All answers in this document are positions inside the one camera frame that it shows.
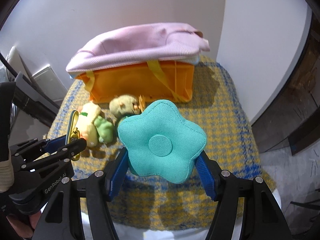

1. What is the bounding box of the yellow blue strap keychain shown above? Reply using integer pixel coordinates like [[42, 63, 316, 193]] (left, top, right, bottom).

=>
[[66, 110, 80, 145]]

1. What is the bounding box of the person's left hand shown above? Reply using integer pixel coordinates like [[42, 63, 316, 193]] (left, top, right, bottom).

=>
[[7, 211, 42, 239]]

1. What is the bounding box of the yellow blue woven stool cover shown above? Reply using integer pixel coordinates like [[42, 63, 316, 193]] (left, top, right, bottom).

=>
[[44, 55, 277, 231]]

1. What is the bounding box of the yellow duck plush toy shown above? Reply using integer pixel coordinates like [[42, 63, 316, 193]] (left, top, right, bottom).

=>
[[76, 101, 101, 147]]

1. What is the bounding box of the teal star plush cushion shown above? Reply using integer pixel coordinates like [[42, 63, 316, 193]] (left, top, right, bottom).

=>
[[118, 100, 207, 184]]

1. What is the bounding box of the orange plastic comb toy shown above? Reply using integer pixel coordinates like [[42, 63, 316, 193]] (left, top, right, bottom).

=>
[[133, 95, 146, 113]]

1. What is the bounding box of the grey wall panel box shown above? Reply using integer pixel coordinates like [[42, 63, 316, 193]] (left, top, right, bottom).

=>
[[32, 64, 67, 101]]

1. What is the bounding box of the pale green hippo plush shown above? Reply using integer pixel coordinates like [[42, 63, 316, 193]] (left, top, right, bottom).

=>
[[109, 94, 140, 118]]

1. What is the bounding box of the pink knitted cloth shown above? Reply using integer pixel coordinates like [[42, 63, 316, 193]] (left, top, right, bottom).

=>
[[66, 22, 210, 77]]

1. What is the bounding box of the green frog toy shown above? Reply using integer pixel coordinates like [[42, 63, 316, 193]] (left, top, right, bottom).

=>
[[93, 115, 114, 144]]

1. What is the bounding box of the orange fabric storage bin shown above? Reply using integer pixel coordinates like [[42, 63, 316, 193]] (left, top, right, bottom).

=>
[[76, 60, 195, 103]]

